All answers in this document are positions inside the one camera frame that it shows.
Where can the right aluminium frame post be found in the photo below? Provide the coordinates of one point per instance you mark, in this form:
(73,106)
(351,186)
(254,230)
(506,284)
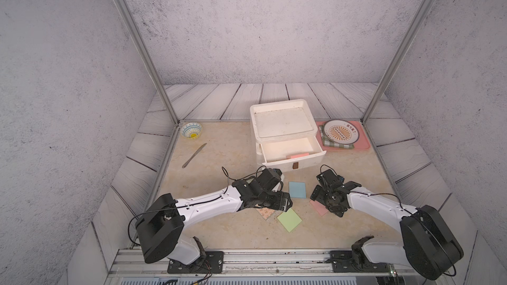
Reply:
(419,17)

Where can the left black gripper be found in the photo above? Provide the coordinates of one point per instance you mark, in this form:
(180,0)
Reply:
(282,202)

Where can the blue sticky note pad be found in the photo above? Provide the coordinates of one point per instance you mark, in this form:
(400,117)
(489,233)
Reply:
(297,190)

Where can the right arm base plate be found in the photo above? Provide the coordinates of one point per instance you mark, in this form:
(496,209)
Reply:
(349,261)

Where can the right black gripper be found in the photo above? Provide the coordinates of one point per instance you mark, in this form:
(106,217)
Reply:
(319,194)

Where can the pink tray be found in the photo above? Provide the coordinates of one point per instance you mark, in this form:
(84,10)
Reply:
(362,144)

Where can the left aluminium frame post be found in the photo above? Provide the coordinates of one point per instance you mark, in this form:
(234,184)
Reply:
(127,17)

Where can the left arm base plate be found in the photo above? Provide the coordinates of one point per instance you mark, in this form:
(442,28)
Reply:
(211,263)

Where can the green plaid cloth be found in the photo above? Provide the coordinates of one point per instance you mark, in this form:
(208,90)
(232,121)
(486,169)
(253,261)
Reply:
(329,143)

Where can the aluminium frame post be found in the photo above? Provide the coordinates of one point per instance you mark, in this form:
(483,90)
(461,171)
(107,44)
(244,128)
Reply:
(419,17)
(127,17)

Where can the patterned orange pad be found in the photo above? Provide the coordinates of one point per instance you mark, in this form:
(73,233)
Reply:
(265,213)
(296,156)

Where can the white orange patterned plate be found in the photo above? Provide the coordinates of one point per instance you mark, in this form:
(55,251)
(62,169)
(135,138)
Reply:
(341,132)

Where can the green sticky pad front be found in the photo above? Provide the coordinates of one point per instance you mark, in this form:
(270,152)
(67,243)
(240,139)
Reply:
(289,220)

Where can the small patterned bowl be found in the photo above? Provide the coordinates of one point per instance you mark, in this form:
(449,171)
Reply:
(191,130)

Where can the pink sticky note pad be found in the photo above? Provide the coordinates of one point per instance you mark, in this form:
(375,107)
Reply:
(319,208)

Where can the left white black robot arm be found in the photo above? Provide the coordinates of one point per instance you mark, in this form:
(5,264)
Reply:
(160,229)

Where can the white three-drawer cabinet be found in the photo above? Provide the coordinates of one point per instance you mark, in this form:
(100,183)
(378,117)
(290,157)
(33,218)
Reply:
(282,121)

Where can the aluminium front rail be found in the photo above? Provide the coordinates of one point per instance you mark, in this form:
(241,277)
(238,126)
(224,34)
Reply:
(293,266)

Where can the metal knife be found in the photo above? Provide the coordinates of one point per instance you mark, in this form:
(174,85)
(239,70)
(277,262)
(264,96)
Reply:
(194,155)

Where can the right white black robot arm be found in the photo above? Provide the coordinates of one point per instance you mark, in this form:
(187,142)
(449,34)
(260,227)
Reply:
(427,243)

